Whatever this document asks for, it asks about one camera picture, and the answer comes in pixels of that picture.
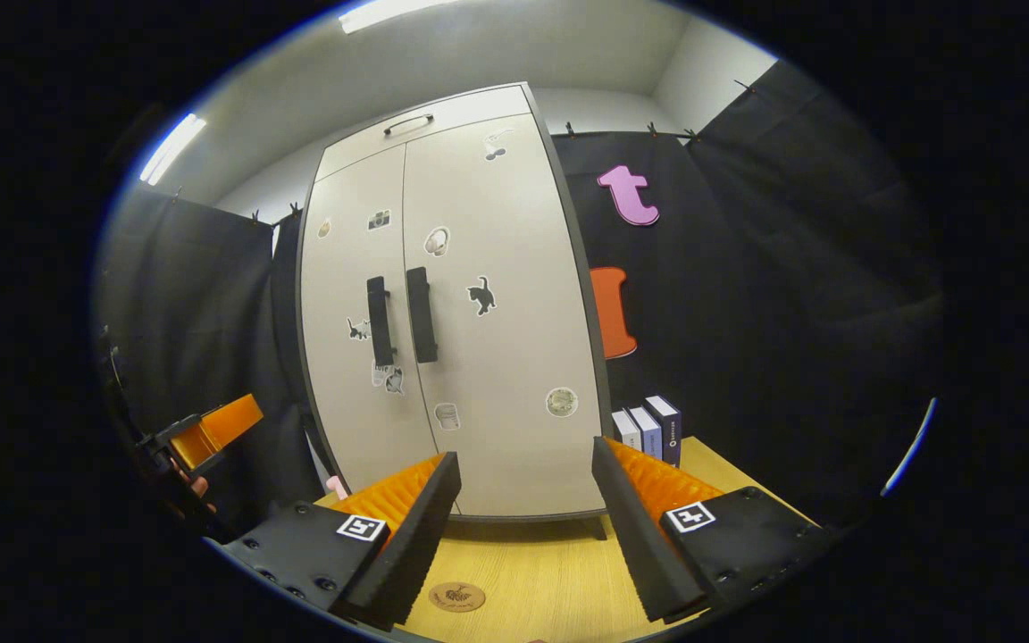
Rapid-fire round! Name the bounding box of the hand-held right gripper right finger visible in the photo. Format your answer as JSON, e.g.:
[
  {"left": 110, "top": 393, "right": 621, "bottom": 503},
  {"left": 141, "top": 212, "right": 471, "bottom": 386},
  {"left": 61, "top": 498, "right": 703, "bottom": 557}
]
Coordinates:
[{"left": 591, "top": 436, "right": 837, "bottom": 626}]

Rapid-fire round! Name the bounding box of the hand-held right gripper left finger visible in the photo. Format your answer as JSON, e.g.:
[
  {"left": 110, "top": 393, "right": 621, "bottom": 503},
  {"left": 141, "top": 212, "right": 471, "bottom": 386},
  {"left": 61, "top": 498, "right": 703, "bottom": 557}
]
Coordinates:
[{"left": 220, "top": 451, "right": 462, "bottom": 633}]

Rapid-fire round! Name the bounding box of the white cabinet door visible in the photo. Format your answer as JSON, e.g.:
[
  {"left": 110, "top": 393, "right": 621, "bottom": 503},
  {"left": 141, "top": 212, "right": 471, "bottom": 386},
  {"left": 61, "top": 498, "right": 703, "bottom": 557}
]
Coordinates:
[
  {"left": 300, "top": 145, "right": 440, "bottom": 495},
  {"left": 402, "top": 113, "right": 607, "bottom": 520}
]

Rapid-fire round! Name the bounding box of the round wooden coaster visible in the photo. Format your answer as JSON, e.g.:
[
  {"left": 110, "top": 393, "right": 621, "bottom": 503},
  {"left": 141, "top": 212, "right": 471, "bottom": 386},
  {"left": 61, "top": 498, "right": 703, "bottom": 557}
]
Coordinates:
[{"left": 429, "top": 582, "right": 487, "bottom": 614}]

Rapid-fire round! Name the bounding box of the white box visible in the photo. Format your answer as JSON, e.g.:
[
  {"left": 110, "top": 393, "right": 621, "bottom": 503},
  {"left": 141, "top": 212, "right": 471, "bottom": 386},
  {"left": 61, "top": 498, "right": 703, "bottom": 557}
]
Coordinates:
[{"left": 611, "top": 409, "right": 643, "bottom": 453}]

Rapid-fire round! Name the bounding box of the black backdrop cloth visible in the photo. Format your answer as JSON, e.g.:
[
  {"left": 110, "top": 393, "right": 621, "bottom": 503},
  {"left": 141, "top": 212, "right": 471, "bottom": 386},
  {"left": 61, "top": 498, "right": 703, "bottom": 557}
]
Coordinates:
[
  {"left": 550, "top": 61, "right": 944, "bottom": 530},
  {"left": 95, "top": 183, "right": 328, "bottom": 537}
]

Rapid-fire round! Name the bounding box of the white cabinet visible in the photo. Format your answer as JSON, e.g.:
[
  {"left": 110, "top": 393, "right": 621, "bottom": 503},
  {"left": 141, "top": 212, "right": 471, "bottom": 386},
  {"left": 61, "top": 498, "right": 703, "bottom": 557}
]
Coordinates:
[{"left": 296, "top": 82, "right": 615, "bottom": 542}]

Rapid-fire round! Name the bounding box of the white flat panel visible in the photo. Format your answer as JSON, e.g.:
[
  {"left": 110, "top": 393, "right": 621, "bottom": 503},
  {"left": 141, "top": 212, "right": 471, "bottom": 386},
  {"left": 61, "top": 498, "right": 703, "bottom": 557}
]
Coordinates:
[{"left": 881, "top": 397, "right": 938, "bottom": 497}]

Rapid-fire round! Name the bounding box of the white cabinet drawer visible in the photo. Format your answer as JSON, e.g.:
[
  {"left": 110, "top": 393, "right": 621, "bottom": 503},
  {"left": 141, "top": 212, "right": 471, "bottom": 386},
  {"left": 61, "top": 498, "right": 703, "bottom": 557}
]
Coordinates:
[{"left": 314, "top": 85, "right": 535, "bottom": 183}]

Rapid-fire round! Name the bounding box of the black door handle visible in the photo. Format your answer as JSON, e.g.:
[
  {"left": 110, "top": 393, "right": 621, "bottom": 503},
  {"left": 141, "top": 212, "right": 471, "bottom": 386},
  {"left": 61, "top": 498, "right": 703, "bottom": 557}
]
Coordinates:
[
  {"left": 366, "top": 276, "right": 396, "bottom": 368},
  {"left": 406, "top": 266, "right": 439, "bottom": 364}
]

